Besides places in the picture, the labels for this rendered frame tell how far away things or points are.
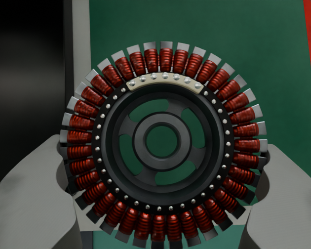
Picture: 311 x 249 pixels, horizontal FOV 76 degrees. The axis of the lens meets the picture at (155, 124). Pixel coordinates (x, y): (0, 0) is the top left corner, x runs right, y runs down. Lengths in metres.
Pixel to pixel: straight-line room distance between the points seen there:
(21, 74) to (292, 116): 0.29
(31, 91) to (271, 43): 0.26
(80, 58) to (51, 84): 0.05
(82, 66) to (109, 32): 0.05
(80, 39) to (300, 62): 0.25
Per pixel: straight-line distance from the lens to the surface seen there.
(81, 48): 0.26
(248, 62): 0.25
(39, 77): 0.24
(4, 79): 0.26
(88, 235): 1.10
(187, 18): 0.26
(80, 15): 0.28
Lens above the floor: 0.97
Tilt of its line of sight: 85 degrees down
